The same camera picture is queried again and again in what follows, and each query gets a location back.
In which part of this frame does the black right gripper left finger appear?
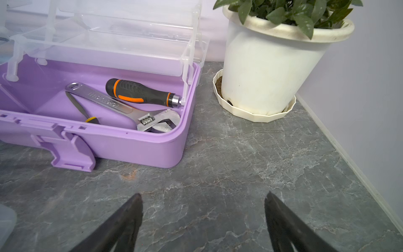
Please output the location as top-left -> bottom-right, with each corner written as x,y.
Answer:
71,193 -> 143,252

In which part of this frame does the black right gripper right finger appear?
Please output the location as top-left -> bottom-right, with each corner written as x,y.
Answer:
264,192 -> 337,252

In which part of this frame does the purple toolbox with wrench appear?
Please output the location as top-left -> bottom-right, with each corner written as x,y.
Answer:
1,1 -> 209,172

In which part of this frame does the small yellow black screwdriver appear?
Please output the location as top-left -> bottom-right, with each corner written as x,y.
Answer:
65,91 -> 100,125

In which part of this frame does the silver adjustable wrench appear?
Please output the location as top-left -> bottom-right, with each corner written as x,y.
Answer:
65,82 -> 181,133

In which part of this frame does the white potted green plant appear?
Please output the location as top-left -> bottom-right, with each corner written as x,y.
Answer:
213,0 -> 363,122

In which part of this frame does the black orange handled screwdriver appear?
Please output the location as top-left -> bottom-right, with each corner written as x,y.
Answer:
106,78 -> 183,108

